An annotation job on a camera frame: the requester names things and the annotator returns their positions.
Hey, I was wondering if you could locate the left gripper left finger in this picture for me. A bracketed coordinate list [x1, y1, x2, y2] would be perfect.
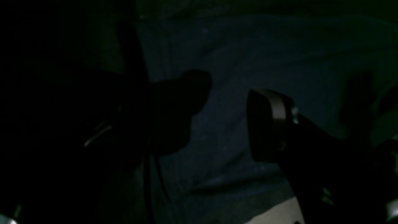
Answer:
[83, 69, 213, 162]

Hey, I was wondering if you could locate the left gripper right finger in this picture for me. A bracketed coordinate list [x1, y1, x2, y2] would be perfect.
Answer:
[246, 89, 389, 224]

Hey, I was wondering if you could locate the dark grey t-shirt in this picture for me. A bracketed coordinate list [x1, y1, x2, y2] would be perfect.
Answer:
[137, 15, 397, 224]

